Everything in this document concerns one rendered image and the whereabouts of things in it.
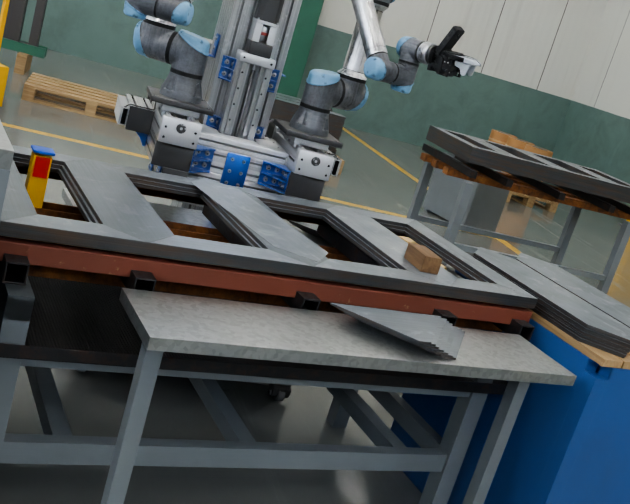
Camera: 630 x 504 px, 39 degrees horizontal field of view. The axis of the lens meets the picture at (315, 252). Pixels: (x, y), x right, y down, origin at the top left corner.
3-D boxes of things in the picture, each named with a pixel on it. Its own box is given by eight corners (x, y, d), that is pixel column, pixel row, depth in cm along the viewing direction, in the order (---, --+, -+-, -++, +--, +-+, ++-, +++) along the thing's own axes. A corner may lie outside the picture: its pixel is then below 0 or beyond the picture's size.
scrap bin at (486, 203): (494, 235, 817) (515, 177, 803) (460, 230, 792) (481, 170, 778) (452, 213, 865) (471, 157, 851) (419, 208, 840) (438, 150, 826)
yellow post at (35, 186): (38, 221, 253) (52, 158, 248) (20, 219, 250) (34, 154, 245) (36, 216, 257) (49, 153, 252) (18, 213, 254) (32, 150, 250)
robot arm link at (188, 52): (197, 76, 307) (207, 38, 304) (161, 65, 309) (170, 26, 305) (207, 75, 319) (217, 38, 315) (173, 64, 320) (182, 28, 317)
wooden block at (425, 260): (437, 275, 258) (443, 259, 257) (420, 271, 256) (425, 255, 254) (420, 260, 269) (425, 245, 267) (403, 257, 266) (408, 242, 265)
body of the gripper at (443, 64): (462, 78, 302) (437, 70, 311) (468, 53, 300) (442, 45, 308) (447, 77, 298) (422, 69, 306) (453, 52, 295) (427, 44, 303)
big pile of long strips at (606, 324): (698, 369, 265) (706, 351, 263) (603, 358, 246) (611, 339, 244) (535, 270, 332) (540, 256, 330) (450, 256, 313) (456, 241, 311)
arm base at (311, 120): (285, 122, 336) (292, 96, 334) (321, 131, 341) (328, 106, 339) (294, 129, 323) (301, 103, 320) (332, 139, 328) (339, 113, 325)
